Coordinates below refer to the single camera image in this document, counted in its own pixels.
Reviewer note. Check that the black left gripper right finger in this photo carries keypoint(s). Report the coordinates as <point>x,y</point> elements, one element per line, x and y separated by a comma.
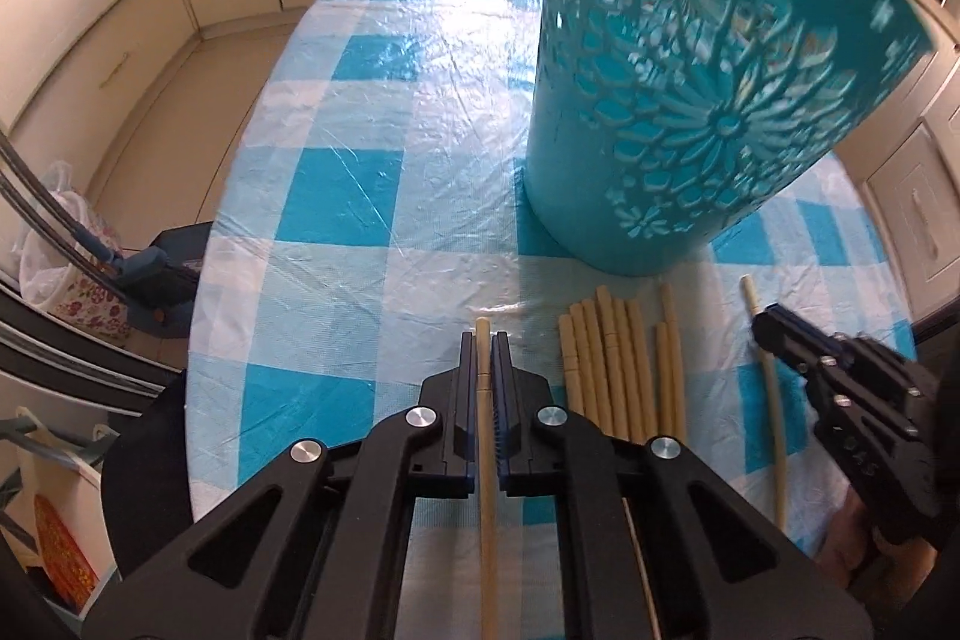
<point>526,468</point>

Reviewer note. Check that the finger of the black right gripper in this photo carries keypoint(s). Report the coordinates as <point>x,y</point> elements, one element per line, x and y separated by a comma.
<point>797,358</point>
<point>777,324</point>

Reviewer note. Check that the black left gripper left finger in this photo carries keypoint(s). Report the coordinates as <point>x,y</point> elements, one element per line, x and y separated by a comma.
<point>446,467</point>

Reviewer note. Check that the beige chopstick pile leftmost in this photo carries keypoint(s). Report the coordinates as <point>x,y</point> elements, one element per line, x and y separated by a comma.
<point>570,359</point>

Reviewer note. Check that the beige chopstick pile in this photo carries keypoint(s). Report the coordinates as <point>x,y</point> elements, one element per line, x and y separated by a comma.
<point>672,407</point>
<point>621,421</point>
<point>599,369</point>
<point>649,413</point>
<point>585,362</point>
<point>570,359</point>
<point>630,379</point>

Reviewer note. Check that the blue white checkered tablecloth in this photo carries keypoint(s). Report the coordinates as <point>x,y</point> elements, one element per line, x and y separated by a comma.
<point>376,209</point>

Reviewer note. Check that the teal perforated plastic basket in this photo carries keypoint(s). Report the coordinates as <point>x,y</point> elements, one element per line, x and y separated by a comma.
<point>658,123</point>

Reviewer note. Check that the blue dustpan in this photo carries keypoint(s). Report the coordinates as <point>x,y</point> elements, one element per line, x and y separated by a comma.
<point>158,284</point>

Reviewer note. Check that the floral white bucket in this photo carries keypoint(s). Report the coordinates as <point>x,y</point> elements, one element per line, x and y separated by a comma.
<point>50,283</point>

